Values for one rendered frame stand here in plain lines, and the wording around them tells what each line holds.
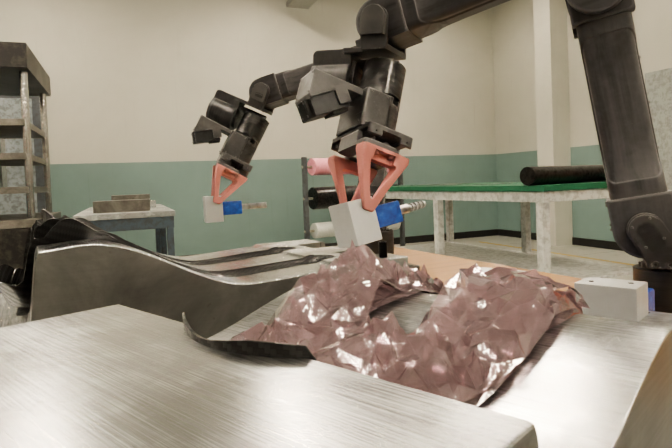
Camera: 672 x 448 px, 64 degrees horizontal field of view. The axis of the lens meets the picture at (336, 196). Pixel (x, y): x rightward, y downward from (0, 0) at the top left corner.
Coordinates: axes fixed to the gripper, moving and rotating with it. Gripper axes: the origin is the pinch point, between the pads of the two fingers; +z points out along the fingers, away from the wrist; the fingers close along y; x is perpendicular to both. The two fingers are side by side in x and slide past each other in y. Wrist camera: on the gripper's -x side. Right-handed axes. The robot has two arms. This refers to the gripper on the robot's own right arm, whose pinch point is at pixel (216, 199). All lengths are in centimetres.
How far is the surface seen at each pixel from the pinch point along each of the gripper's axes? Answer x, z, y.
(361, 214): 11, -5, 55
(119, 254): -11, 9, 65
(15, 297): -18, 17, 59
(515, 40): 345, -418, -572
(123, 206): -30, 29, -332
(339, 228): 10, -2, 52
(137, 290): -9, 12, 65
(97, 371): -10, 10, 92
